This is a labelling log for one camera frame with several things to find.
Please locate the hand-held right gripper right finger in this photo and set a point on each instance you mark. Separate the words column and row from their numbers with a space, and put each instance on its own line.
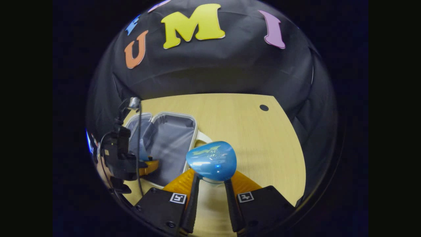
column 233, row 210

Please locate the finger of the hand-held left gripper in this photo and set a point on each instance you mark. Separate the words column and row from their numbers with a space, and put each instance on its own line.
column 149, row 167

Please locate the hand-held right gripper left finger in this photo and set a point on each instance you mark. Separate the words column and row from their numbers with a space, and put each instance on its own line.
column 192, row 207

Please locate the small white suitcase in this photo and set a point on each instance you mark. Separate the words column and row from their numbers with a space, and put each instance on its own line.
column 171, row 144

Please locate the blue capped skincare bottle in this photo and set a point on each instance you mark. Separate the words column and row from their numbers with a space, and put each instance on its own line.
column 212, row 161

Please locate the bright blue screen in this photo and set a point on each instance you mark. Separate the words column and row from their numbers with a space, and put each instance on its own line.
column 89, row 143

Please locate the black backdrop cloth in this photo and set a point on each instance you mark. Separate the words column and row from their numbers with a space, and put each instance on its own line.
column 213, row 72

